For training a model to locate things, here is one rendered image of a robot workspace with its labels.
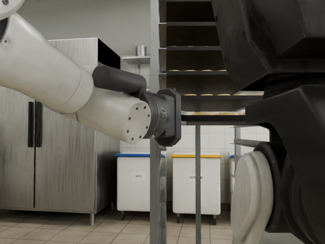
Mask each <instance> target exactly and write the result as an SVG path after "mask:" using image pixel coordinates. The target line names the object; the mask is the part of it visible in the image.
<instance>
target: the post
mask: <svg viewBox="0 0 325 244"><path fill-rule="evenodd" d="M158 90H159V0H150V92H151V93H157V91H158ZM150 244H159V144H158V143H157V141H156V140H155V139H150Z"/></svg>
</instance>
